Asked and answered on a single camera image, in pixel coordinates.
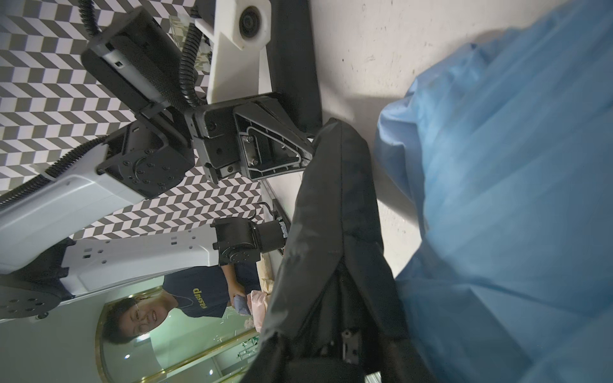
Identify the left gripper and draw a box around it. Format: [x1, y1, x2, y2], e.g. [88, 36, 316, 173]
[185, 93, 314, 184]

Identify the black sleeved umbrella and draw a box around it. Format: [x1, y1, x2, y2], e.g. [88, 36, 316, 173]
[267, 0, 322, 137]
[244, 119, 434, 382]

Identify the blue sleeved umbrella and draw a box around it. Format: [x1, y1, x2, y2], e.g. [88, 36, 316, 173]
[375, 1, 612, 382]

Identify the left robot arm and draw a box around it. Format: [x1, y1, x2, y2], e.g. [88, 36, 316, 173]
[1, 1, 322, 321]

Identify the person in navy shirt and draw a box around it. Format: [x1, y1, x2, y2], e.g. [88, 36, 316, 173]
[102, 263, 260, 345]

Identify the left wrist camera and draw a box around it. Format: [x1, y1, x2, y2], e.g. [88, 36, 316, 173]
[195, 0, 271, 104]

